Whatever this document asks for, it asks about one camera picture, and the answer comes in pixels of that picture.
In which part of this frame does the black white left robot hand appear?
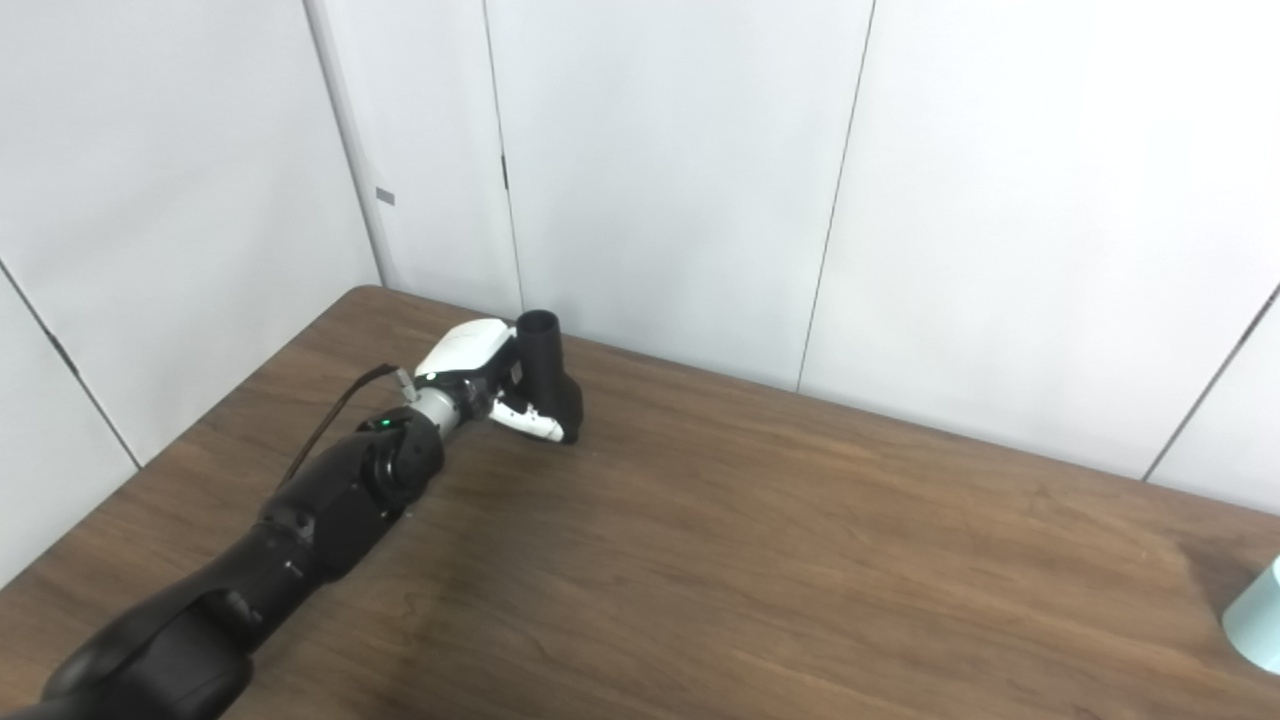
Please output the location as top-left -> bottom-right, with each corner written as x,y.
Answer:
413,319 -> 566,444

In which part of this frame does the black funnel-shaped nozzle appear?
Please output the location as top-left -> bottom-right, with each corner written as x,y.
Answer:
516,310 -> 584,444

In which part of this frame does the light-blue short hose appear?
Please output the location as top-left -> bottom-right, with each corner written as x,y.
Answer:
1222,555 -> 1280,676

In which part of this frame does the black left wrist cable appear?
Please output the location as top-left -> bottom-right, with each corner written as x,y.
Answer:
280,364 -> 416,486

